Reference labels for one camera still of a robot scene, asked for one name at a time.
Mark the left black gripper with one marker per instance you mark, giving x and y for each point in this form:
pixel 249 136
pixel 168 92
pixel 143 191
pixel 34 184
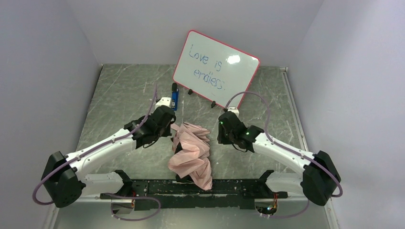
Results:
pixel 177 146

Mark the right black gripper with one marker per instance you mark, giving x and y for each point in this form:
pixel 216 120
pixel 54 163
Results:
pixel 223 133

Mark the pink folding umbrella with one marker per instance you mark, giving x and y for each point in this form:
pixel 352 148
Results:
pixel 192 159

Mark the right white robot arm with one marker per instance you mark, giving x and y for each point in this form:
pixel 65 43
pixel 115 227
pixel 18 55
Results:
pixel 314 174

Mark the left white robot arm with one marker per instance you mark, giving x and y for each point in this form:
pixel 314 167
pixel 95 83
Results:
pixel 67 178

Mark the blue whiteboard marker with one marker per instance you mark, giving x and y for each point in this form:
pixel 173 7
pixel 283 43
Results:
pixel 174 96

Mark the red-framed whiteboard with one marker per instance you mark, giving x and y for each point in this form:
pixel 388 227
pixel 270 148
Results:
pixel 214 70

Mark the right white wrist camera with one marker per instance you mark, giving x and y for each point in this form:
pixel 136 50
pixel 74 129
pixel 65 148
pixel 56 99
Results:
pixel 234 110

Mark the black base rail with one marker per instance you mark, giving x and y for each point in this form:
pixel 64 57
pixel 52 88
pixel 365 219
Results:
pixel 237 193

